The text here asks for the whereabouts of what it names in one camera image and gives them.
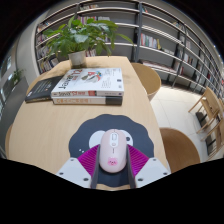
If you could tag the green potted plant white pot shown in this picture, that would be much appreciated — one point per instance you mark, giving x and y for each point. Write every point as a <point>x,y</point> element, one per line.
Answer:
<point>78,38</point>

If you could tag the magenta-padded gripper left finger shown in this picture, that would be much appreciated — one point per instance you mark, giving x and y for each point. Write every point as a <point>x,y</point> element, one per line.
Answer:
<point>71,171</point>

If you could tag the black hardcover book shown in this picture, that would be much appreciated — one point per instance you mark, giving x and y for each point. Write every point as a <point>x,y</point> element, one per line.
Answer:
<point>43,89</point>

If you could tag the white book red spine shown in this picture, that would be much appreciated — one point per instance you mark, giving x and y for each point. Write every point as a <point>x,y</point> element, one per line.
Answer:
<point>83,100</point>

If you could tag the grey bookshelf unit with books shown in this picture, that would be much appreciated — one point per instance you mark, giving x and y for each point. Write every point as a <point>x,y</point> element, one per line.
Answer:
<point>160,33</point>

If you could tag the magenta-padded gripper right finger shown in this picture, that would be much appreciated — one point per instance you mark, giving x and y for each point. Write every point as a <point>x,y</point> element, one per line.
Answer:
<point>153,170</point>

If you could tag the white thick book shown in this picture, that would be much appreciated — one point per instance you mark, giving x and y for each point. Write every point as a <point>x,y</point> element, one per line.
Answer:
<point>90,80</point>

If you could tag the pale pink computer mouse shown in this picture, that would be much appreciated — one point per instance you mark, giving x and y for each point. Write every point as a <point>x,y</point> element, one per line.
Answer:
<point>113,150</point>

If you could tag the green floor plant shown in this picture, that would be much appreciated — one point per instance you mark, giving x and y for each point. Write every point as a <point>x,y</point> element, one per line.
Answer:
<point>17,76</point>

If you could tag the dark scalloped mouse pad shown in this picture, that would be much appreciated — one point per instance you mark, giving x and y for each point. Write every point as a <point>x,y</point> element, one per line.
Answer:
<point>136,133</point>

